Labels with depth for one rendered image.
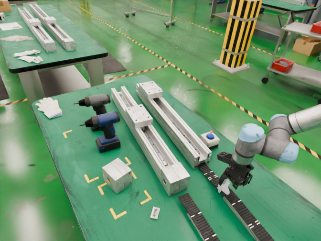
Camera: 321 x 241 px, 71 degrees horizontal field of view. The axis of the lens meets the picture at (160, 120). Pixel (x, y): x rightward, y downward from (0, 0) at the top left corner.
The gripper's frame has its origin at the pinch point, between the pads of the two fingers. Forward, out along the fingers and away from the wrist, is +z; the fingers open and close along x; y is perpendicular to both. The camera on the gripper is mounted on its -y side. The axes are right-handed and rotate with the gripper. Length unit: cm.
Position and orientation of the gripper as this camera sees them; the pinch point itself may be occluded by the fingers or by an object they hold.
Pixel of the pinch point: (226, 186)
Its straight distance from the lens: 109.9
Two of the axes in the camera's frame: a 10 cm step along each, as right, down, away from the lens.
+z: -0.5, 7.9, 6.1
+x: 9.0, -2.3, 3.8
